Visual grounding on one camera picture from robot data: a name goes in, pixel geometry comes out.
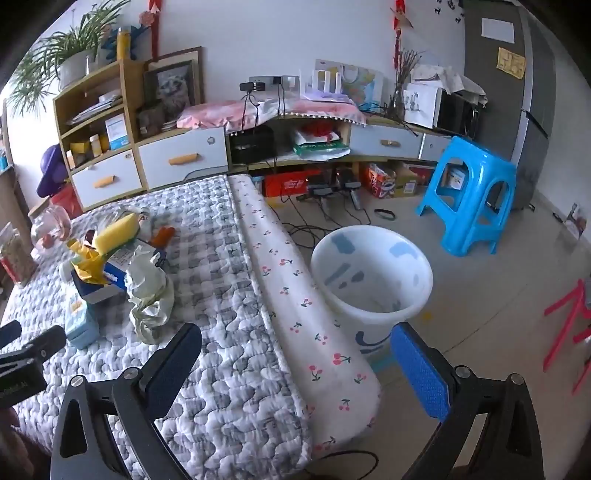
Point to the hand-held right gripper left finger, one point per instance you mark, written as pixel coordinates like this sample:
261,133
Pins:
178,364

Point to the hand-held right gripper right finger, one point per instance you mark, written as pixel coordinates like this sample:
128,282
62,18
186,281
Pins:
420,374

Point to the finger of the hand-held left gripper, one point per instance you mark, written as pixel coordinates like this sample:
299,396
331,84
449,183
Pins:
46,341
10,332

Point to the white plastic bucket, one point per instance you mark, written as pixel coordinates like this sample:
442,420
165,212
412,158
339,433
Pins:
369,281

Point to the light blue small carton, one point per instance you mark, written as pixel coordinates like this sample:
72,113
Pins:
82,323

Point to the clear food jar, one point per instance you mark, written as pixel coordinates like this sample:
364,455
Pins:
16,258

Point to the white plastic bag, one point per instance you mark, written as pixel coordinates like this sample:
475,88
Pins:
150,295

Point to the bed with patterned bedding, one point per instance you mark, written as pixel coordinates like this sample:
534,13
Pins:
194,286

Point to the yellow foil wrapper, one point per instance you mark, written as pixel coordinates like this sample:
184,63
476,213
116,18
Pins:
87,263

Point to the glass jar with cork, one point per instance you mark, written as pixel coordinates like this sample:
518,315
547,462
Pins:
51,228

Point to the yellow sponge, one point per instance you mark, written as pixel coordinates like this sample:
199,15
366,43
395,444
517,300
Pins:
117,233

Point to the cherry print mattress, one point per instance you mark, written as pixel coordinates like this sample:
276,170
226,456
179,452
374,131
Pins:
295,295

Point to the red bag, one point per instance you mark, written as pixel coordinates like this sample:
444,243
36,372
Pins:
67,201

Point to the white plastic bottle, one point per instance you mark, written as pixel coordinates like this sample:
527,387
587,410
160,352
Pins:
144,221

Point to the red plastic chair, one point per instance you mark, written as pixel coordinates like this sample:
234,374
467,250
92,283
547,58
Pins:
570,323

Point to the purple toy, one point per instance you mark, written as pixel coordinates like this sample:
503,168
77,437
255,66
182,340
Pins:
53,166

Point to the cardboard box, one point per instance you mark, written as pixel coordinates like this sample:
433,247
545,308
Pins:
413,180

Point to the printed snack carton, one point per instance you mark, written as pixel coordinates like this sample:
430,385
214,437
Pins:
378,182

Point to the black charger devices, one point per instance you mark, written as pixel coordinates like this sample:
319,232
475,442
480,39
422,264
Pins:
332,189

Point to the red box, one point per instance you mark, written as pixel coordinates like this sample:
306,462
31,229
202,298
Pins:
286,184

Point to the magazine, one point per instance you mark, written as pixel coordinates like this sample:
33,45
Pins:
574,221

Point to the blue plastic stool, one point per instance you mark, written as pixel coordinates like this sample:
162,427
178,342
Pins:
475,161

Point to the black box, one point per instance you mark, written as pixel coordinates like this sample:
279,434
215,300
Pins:
253,145

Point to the green white bag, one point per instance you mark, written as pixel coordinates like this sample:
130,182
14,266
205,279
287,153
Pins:
318,146

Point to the pink cloth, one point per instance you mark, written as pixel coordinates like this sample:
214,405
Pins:
240,110

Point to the black microwave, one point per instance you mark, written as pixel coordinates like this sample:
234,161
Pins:
457,113

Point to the wooden cabinet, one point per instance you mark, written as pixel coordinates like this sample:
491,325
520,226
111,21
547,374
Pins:
134,92

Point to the white drawing poster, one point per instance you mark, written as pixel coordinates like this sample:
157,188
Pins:
420,106

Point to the grey refrigerator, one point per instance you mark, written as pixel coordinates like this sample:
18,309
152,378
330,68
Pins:
512,115

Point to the framed picture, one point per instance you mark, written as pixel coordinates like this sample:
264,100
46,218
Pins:
173,87

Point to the vase with twigs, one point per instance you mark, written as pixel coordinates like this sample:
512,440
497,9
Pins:
399,92

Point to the potted green plant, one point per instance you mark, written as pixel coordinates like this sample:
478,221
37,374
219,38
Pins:
69,50

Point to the map print paper bag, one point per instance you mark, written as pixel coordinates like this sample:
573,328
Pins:
364,85

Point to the white rack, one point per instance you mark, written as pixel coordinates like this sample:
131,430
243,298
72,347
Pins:
325,82

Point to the yellow bottle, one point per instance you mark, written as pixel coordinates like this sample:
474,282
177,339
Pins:
123,44

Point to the yellow note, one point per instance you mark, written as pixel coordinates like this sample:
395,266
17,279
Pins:
511,63

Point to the red hanging decoration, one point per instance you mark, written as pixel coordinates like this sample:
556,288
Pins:
398,27

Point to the white paper sheet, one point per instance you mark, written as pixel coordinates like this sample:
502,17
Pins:
497,30

